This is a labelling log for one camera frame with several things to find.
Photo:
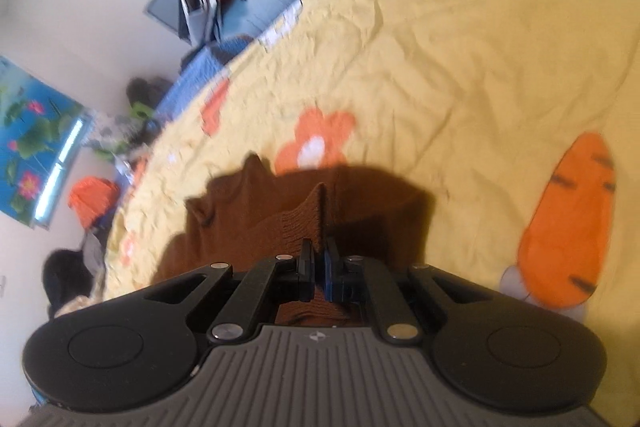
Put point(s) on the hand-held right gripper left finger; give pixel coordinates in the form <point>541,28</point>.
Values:
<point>306,268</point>

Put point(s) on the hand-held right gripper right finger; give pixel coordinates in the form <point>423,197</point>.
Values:
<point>331,268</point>

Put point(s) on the brown knit sweater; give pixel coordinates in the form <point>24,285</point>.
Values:
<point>250,217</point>

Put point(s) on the blue checked blanket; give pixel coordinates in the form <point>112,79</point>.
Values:
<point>192,77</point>

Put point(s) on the orange cloth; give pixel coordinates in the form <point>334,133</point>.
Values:
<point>92,199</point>

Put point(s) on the green patterned cloth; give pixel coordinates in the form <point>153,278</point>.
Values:
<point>120,134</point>

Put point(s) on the yellow carrot-print bedsheet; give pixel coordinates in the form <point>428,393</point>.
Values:
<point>425,57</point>

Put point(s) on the dark cloth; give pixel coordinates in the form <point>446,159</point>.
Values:
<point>145,89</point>

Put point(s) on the black bag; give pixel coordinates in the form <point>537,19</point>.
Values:
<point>65,277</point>

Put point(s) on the white fabric bag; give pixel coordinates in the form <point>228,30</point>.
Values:
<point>196,7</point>

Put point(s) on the grey flat panel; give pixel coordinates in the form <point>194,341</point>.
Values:
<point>162,4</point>

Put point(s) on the flower wall poster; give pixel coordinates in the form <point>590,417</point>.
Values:
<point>30,132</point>

